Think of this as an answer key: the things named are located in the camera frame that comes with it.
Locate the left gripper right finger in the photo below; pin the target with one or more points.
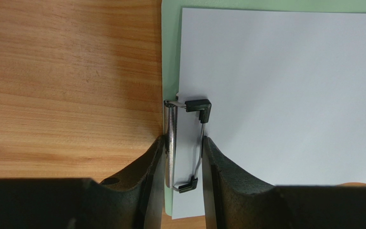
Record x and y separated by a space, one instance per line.
235 199

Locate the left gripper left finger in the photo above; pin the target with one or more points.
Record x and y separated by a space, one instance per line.
130 199

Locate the metal clipboard clip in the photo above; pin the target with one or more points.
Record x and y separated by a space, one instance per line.
184 129

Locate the white paper sheet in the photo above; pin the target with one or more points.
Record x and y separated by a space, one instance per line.
281 95

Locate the green clipboard folder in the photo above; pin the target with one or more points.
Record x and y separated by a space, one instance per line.
170 47

